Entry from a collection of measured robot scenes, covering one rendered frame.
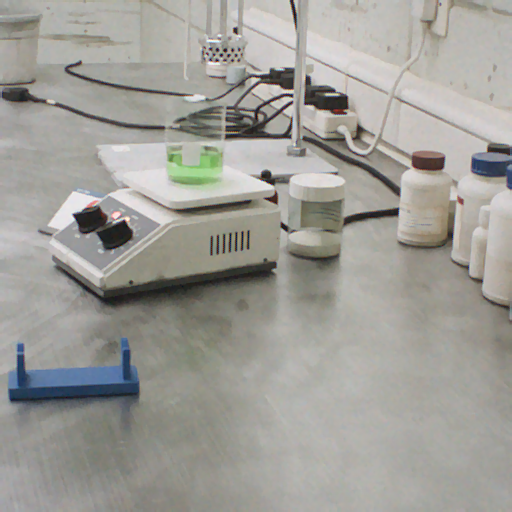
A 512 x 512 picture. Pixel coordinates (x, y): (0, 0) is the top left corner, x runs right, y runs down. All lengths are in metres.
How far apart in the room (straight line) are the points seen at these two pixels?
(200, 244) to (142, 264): 0.06
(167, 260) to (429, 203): 0.32
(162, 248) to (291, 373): 0.22
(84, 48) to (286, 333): 2.65
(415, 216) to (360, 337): 0.28
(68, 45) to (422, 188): 2.43
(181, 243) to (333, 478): 0.39
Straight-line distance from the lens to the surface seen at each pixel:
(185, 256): 1.14
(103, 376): 0.94
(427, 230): 1.31
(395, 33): 1.82
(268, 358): 1.00
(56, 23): 3.62
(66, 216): 1.33
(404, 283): 1.20
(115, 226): 1.13
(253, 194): 1.17
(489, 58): 1.55
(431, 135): 1.60
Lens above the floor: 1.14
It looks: 18 degrees down
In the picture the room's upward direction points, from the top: 2 degrees clockwise
